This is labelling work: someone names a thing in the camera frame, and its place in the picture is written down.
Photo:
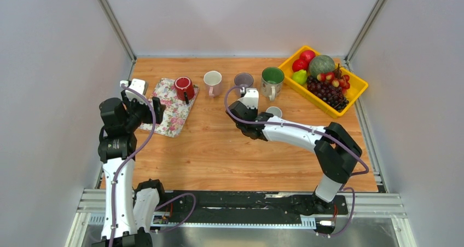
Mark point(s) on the green melon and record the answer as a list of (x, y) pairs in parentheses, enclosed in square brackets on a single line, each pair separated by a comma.
[(321, 64)]

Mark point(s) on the grey blue mug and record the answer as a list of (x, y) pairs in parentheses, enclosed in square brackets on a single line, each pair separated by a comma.
[(275, 111)]

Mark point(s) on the red mug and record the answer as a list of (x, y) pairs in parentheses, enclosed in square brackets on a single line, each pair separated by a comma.
[(184, 89)]

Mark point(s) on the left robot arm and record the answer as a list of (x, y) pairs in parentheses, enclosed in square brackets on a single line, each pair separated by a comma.
[(128, 211)]

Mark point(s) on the red apple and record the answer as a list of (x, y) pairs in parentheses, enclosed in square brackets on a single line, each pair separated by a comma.
[(307, 55), (300, 64)]

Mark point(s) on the floral serving tray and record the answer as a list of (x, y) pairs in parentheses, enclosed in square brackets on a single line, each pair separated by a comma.
[(176, 111)]

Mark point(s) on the dark purple grape bunch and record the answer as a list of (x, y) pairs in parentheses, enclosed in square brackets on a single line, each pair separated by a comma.
[(327, 93)]

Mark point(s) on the red apple upper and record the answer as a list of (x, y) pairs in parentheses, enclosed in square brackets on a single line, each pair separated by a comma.
[(307, 55)]

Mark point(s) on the pink faceted mug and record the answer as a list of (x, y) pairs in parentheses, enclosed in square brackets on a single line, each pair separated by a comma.
[(213, 83)]

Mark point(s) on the cream floral mug green inside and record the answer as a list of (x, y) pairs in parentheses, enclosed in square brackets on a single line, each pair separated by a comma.
[(271, 82)]

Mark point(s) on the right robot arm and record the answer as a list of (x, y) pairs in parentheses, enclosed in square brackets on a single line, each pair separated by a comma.
[(336, 151)]

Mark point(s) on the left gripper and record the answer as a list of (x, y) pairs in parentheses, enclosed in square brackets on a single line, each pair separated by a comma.
[(148, 119)]

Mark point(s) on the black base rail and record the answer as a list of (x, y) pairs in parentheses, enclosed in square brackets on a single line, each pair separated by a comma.
[(246, 208)]

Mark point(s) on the mauve mug black handle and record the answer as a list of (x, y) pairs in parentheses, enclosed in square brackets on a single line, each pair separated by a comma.
[(244, 81)]

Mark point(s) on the red apple lower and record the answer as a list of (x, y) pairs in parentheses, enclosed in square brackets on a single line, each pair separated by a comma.
[(300, 64)]

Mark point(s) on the green pear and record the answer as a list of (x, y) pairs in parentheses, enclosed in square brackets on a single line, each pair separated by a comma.
[(300, 77)]

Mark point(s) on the left arm base link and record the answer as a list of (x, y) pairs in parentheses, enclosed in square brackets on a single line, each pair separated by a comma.
[(147, 198)]

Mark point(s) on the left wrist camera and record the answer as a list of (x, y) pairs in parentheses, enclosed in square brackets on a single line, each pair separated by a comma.
[(137, 85)]

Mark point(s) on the red cherry cluster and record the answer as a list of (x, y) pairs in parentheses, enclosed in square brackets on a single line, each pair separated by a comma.
[(335, 79)]

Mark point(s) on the yellow plastic bin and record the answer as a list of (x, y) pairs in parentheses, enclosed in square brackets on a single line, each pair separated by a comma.
[(357, 87)]

